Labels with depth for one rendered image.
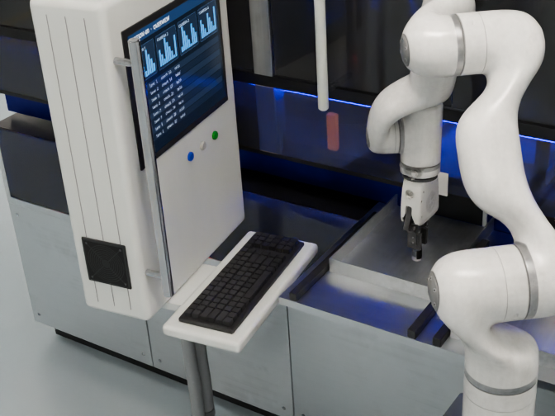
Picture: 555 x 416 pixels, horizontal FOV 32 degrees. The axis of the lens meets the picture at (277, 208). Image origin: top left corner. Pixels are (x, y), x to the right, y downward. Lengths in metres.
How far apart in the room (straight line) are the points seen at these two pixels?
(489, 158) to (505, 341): 0.30
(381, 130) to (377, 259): 0.42
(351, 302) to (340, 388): 0.72
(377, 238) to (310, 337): 0.52
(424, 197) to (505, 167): 0.53
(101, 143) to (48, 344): 1.68
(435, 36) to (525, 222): 0.32
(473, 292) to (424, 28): 0.42
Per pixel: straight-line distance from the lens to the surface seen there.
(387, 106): 1.91
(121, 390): 3.34
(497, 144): 1.54
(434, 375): 2.60
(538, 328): 2.06
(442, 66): 1.56
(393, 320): 2.06
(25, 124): 3.20
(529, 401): 1.67
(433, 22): 1.57
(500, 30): 1.58
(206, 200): 2.36
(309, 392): 2.88
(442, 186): 2.28
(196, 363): 2.73
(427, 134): 1.98
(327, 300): 2.12
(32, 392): 3.42
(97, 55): 1.95
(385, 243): 2.31
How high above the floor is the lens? 2.10
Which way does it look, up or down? 29 degrees down
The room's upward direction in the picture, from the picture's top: 4 degrees counter-clockwise
